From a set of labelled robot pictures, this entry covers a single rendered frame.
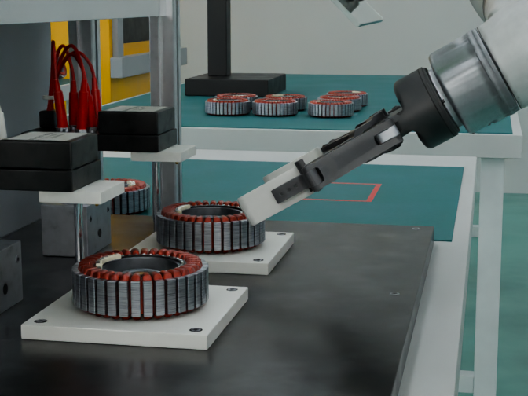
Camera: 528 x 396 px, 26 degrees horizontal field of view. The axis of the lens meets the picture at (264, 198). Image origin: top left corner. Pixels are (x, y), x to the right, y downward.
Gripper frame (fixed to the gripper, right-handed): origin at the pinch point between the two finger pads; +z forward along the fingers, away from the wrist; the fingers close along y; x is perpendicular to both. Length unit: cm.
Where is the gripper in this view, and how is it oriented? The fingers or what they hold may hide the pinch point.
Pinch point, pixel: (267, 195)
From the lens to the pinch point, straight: 116.1
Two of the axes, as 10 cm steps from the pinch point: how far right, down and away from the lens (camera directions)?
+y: 1.8, -1.7, 9.7
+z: -8.5, 4.7, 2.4
